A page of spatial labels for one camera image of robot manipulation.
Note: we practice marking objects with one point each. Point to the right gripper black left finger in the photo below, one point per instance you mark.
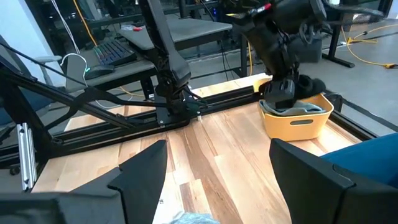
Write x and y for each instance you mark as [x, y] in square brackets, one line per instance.
[133, 193]

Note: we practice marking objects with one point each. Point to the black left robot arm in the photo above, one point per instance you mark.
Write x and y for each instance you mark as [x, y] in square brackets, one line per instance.
[168, 46]

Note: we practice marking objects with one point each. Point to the clear plastic bin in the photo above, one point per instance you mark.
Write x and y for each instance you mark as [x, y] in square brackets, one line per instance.
[194, 219]

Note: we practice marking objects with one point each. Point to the backlit keyboard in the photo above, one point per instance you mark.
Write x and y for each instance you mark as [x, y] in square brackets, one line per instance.
[113, 53]

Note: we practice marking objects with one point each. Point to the orange plastic bin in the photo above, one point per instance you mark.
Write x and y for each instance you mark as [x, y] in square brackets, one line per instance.
[280, 130]

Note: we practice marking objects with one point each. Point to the dark grey desk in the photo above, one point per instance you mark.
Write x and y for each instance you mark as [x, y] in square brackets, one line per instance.
[130, 70]

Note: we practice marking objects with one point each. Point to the blue fabric basket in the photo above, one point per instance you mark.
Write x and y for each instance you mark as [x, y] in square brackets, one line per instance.
[367, 158]

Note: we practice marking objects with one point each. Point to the black sock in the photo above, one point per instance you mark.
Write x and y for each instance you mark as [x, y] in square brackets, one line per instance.
[311, 88]

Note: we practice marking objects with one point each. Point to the black computer mouse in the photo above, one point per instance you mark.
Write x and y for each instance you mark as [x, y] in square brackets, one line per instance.
[99, 71]

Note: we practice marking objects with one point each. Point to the pale green sock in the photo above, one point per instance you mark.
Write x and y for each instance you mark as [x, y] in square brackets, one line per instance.
[304, 109]

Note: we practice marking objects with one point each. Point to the black diagonal strut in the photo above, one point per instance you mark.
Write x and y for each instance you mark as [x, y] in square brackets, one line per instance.
[105, 113]

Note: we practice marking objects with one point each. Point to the office chair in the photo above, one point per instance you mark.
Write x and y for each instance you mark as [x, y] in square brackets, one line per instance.
[18, 105]

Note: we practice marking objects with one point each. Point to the grey raised desk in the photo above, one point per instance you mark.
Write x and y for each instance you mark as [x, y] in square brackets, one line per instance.
[192, 31]

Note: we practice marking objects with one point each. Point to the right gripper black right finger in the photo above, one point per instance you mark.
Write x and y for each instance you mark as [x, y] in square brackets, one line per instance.
[311, 193]

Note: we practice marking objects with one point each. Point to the silver aluminium bar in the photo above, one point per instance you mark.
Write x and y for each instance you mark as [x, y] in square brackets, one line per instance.
[27, 155]

